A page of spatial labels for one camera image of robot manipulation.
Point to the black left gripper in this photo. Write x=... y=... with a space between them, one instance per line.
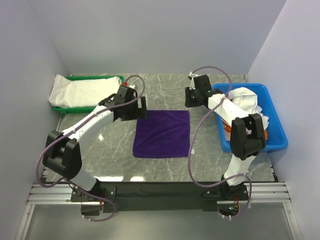
x=140 y=113

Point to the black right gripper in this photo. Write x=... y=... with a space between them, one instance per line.
x=188 y=102

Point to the purple towel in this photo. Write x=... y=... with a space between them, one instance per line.
x=163 y=134

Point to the large white waffle towel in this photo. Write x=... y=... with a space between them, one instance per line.
x=82 y=91

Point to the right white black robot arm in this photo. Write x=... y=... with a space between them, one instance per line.
x=247 y=136

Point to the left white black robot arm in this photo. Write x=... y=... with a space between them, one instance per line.
x=63 y=149

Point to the orange towel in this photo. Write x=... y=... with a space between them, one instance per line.
x=227 y=131

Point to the white crumpled towel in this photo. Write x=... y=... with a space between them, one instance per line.
x=247 y=100

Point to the green plastic tray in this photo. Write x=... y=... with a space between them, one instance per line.
x=72 y=108

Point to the blue plastic bin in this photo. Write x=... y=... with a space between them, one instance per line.
x=277 y=139

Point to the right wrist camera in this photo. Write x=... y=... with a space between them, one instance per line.
x=191 y=76

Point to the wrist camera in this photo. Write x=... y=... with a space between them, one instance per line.
x=191 y=76
x=133 y=86

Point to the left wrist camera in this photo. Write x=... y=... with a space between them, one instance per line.
x=133 y=86

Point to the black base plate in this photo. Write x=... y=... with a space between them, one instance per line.
x=157 y=196

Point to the aluminium frame rail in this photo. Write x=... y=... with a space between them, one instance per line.
x=262 y=192

